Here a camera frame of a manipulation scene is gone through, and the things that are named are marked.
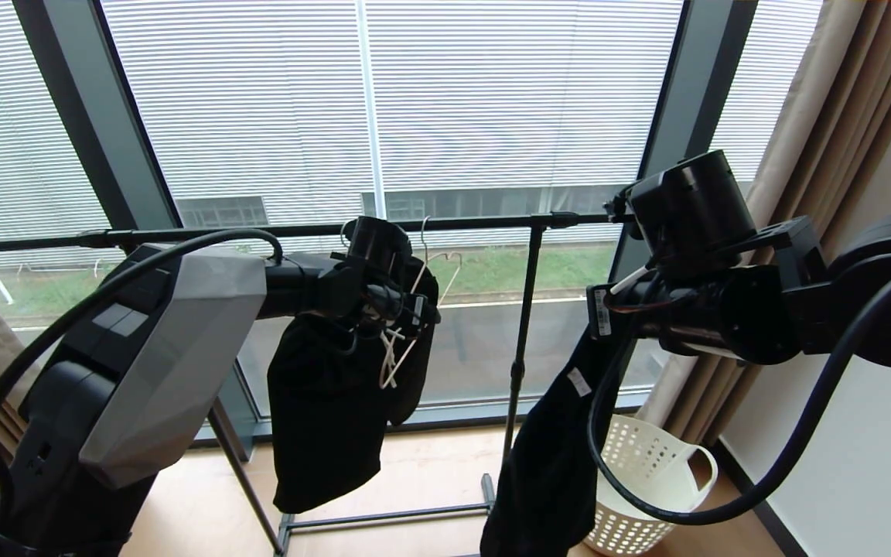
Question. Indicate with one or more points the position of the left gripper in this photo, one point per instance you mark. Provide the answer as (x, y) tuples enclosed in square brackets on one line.
[(368, 302)]

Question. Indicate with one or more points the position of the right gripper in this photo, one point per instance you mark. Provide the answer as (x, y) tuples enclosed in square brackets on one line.
[(724, 317)]

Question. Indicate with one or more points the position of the black shorts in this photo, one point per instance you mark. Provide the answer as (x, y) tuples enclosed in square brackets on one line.
[(322, 418)]

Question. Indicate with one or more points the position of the black garment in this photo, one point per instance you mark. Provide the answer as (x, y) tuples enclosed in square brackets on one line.
[(546, 464)]

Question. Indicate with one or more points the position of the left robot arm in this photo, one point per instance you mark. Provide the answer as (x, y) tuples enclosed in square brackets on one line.
[(159, 363)]

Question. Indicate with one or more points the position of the white laundry basket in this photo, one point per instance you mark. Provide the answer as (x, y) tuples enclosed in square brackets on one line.
[(662, 464)]

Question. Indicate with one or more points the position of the black clothes rack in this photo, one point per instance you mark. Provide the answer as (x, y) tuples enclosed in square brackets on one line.
[(221, 232)]

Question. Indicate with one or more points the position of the window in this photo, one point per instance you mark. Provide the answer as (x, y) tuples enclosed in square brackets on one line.
[(492, 93)]

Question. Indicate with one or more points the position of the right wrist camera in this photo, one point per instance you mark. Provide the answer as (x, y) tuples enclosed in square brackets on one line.
[(619, 205)]

